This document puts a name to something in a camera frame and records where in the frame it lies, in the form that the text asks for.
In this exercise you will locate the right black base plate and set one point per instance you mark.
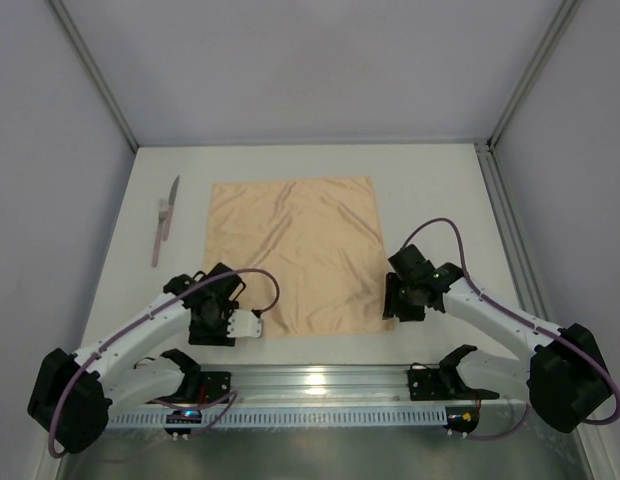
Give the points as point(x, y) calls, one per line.
point(436, 383)

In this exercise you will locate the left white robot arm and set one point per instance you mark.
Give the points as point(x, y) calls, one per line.
point(77, 393)

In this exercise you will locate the right side aluminium rail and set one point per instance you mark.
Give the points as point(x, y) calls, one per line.
point(524, 268)

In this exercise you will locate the controller board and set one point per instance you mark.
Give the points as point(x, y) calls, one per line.
point(462, 419)
point(180, 423)

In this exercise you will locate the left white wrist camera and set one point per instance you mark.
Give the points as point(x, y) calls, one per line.
point(244, 324)

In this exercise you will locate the left aluminium frame post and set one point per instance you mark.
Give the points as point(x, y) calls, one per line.
point(82, 51)

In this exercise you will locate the front aluminium rail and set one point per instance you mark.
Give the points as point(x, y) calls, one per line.
point(310, 385)

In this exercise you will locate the pink handled table knife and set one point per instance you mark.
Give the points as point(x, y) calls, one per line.
point(167, 225)

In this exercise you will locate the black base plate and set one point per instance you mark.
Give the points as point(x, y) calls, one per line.
point(206, 387)
point(436, 383)

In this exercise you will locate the slotted cable duct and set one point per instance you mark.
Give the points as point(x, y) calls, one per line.
point(293, 417)

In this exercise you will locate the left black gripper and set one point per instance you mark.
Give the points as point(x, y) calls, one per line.
point(210, 338)

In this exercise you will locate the aluminium rail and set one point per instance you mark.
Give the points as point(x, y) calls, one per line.
point(524, 268)
point(310, 385)

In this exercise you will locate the right controller board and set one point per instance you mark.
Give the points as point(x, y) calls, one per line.
point(462, 419)

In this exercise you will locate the left controller board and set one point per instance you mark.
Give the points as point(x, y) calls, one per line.
point(180, 423)

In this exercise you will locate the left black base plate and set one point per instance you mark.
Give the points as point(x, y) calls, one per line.
point(206, 387)

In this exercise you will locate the aluminium frame post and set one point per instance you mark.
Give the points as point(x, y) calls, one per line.
point(82, 51)
point(548, 43)

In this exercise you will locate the right aluminium frame post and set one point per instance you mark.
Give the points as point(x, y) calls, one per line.
point(548, 43)

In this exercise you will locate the peach satin cloth napkin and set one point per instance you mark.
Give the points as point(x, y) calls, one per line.
point(315, 247)

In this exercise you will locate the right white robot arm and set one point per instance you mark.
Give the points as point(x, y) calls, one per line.
point(567, 377)

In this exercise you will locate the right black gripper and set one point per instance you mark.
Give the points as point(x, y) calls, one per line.
point(396, 310)

